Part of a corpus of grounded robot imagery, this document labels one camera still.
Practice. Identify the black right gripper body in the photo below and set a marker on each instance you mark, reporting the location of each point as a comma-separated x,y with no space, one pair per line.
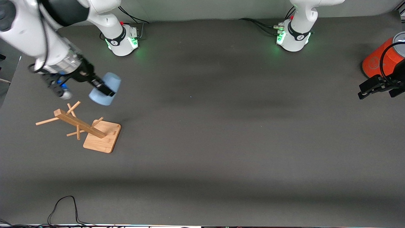
83,72

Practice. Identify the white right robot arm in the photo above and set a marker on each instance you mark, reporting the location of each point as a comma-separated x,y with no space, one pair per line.
47,31

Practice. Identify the orange cylindrical can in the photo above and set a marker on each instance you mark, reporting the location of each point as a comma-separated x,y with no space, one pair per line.
376,60

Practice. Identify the wooden cup rack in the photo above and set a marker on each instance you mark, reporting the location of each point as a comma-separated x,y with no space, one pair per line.
101,139

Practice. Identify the light blue cup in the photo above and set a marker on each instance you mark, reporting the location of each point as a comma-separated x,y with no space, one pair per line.
109,83

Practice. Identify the dark grey table mat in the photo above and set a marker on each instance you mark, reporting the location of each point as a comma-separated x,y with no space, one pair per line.
202,158

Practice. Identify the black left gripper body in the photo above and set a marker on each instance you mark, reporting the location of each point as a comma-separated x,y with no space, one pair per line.
399,77

